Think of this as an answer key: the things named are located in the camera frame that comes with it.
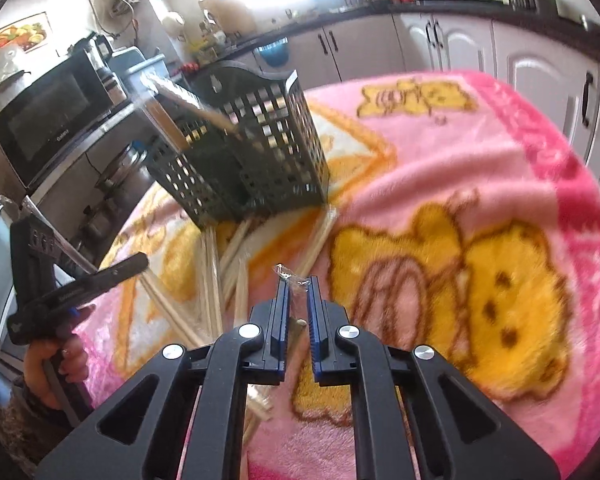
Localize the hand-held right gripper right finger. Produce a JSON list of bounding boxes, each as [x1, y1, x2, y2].
[[306, 276, 563, 480]]

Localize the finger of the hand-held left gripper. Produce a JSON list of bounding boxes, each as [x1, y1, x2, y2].
[[86, 252, 150, 293]]

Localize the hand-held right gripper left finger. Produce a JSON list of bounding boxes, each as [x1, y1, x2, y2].
[[32, 276, 293, 480]]

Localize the pile of wooden chopsticks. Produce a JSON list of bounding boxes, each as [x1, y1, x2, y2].
[[139, 204, 340, 461]]

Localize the dark grey utensil basket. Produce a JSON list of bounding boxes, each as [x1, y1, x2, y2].
[[142, 60, 331, 226]]

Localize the person's left forearm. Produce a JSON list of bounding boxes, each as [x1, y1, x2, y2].
[[0, 390, 88, 478]]

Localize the person's left hand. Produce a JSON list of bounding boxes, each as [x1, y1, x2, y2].
[[22, 332, 90, 411]]

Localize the stack of steel pots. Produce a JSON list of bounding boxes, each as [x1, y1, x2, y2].
[[80, 142, 153, 251]]

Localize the steel kitchen shelf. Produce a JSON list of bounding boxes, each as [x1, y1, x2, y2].
[[22, 100, 156, 271]]

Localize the black microwave oven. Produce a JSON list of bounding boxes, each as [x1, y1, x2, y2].
[[0, 49, 128, 190]]

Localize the pink printed blanket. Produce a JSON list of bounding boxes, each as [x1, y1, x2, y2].
[[72, 67, 600, 480]]

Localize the blue dish bin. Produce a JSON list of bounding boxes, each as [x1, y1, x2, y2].
[[111, 45, 173, 93]]

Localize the black blender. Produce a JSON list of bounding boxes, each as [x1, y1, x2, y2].
[[84, 32, 126, 108]]

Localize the yellow box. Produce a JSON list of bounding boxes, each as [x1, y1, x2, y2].
[[195, 35, 221, 58]]

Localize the white plastic microwave cover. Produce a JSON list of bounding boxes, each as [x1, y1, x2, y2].
[[0, 44, 27, 82]]

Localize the white hanging colander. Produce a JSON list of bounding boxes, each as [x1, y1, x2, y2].
[[161, 10, 187, 36]]

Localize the blue hanging waste bin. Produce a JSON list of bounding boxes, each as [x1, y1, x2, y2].
[[256, 41, 289, 68]]

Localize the pale wooden cutting board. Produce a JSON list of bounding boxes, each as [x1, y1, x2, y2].
[[201, 0, 257, 37]]

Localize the black countertop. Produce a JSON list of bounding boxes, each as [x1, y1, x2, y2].
[[190, 0, 600, 68]]

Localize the white kitchen cabinets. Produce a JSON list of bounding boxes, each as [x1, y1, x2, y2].
[[252, 10, 600, 186]]

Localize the fruit wall picture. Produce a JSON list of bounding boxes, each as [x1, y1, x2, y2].
[[0, 11, 49, 55]]

